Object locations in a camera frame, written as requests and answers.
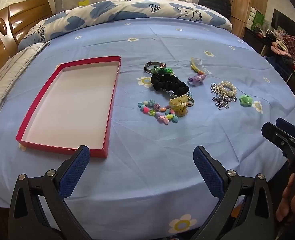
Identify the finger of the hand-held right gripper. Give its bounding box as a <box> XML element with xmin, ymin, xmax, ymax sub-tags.
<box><xmin>261</xmin><ymin>122</ymin><xmax>295</xmax><ymax>158</ymax></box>
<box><xmin>275</xmin><ymin>117</ymin><xmax>295</xmax><ymax>143</ymax></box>

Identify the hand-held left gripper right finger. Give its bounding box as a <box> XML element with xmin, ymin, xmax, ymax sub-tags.
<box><xmin>189</xmin><ymin>145</ymin><xmax>280</xmax><ymax>240</ymax></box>

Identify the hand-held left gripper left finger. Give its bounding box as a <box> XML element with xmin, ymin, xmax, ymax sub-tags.
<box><xmin>8</xmin><ymin>145</ymin><xmax>93</xmax><ymax>240</ymax></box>

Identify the green flower hair tie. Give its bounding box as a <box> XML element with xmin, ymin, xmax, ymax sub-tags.
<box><xmin>239</xmin><ymin>94</ymin><xmax>252</xmax><ymax>107</ymax></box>

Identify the silver metal chain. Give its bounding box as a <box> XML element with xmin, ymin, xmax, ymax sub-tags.
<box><xmin>210</xmin><ymin>83</ymin><xmax>238</xmax><ymax>110</ymax></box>

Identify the pearl bracelet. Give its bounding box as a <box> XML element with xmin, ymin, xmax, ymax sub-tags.
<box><xmin>217</xmin><ymin>80</ymin><xmax>238</xmax><ymax>97</ymax></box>

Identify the red shallow cardboard box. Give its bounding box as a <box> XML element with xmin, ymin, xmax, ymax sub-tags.
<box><xmin>15</xmin><ymin>56</ymin><xmax>121</xmax><ymax>158</ymax></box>

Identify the yellow hair claw clip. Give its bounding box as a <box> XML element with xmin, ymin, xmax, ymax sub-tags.
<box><xmin>169</xmin><ymin>95</ymin><xmax>191</xmax><ymax>117</ymax></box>

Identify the colourful chunky bead bracelet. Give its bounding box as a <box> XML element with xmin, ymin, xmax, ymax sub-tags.
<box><xmin>137</xmin><ymin>99</ymin><xmax>180</xmax><ymax>125</ymax></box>

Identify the black scrunchie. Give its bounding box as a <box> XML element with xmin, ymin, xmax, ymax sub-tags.
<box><xmin>150</xmin><ymin>74</ymin><xmax>190</xmax><ymax>93</ymax></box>

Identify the hair comb with colourful trim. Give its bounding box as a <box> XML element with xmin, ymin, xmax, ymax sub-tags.
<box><xmin>190</xmin><ymin>57</ymin><xmax>212</xmax><ymax>77</ymax></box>

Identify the wristwatch with grey strap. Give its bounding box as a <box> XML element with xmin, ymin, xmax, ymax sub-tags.
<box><xmin>144</xmin><ymin>61</ymin><xmax>166</xmax><ymax>75</ymax></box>

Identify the person's right hand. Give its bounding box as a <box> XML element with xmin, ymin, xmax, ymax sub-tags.
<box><xmin>275</xmin><ymin>173</ymin><xmax>295</xmax><ymax>222</ymax></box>

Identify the blue flowered bed sheet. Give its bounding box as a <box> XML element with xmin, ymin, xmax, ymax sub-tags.
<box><xmin>0</xmin><ymin>15</ymin><xmax>295</xmax><ymax>240</ymax></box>

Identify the black flat screen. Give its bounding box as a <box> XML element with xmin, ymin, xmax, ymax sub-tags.
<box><xmin>271</xmin><ymin>8</ymin><xmax>295</xmax><ymax>38</ymax></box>

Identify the stack of green boxes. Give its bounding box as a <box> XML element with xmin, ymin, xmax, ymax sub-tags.
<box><xmin>246</xmin><ymin>6</ymin><xmax>265</xmax><ymax>30</ymax></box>

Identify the white striped pillow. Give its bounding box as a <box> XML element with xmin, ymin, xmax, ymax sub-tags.
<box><xmin>0</xmin><ymin>42</ymin><xmax>50</xmax><ymax>130</ymax></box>

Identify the blue and white duvet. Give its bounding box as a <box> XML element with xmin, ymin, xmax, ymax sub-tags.
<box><xmin>17</xmin><ymin>0</ymin><xmax>233</xmax><ymax>51</ymax></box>

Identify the wooden headboard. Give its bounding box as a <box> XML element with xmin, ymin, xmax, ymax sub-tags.
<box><xmin>0</xmin><ymin>0</ymin><xmax>54</xmax><ymax>65</ymax></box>

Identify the purple hair tie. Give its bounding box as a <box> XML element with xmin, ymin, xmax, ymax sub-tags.
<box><xmin>187</xmin><ymin>74</ymin><xmax>205</xmax><ymax>87</ymax></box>

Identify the green braided bracelet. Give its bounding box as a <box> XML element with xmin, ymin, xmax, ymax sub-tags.
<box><xmin>151</xmin><ymin>65</ymin><xmax>175</xmax><ymax>77</ymax></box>

